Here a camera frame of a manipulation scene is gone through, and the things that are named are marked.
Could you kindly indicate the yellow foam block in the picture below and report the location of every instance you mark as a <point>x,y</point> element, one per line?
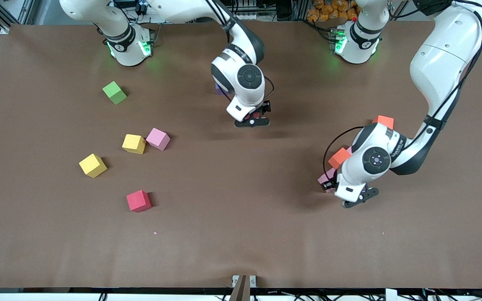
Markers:
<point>134,144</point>
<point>93,165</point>

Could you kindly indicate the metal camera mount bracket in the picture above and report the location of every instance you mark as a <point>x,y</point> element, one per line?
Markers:
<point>244,283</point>

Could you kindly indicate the orange foam block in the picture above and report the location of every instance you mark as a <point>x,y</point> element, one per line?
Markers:
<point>385,121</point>
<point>339,158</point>

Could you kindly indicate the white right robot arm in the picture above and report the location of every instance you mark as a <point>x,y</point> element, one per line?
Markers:
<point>182,10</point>

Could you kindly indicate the green foam block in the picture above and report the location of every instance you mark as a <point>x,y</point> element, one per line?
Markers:
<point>114,93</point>

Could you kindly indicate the paper table cover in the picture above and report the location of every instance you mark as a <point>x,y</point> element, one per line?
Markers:
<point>241,234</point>

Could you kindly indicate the bag of orange fruit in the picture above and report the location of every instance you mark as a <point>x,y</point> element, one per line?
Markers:
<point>329,10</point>

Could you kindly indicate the purple foam block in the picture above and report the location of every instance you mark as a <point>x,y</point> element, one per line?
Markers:
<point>219,88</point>

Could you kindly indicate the white power strip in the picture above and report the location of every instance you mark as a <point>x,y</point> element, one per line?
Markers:
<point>247,17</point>
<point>153,10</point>

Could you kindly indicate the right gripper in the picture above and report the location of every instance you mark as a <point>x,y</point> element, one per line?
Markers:
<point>265,107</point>

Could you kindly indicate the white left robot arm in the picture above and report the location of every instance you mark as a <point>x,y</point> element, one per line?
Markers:
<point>446,54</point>

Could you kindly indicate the white tag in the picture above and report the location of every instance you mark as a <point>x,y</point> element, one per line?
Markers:
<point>390,294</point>

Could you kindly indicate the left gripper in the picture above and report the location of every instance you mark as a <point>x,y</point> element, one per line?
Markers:
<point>329,183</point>

